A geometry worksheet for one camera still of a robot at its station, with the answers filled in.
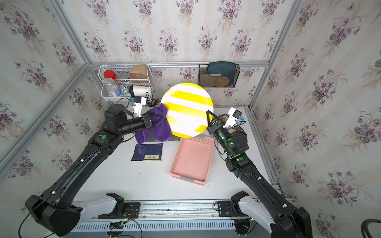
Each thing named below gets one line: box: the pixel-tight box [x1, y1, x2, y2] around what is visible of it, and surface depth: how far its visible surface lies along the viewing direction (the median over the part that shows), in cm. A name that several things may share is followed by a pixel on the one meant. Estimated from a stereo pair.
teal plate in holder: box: [206, 60, 236, 87], surface depth 95 cm
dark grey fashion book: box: [144, 131, 181, 143], surface depth 68 cm
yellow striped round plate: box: [160, 82, 214, 139], surface depth 67 cm
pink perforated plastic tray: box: [169, 136, 215, 186], surface depth 93 cm
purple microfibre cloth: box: [135, 103, 173, 145], surface depth 67 cm
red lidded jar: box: [103, 69, 117, 80], surface depth 94 cm
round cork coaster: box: [214, 76, 230, 88], surface depth 98 cm
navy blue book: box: [130, 143, 164, 163], surface depth 93 cm
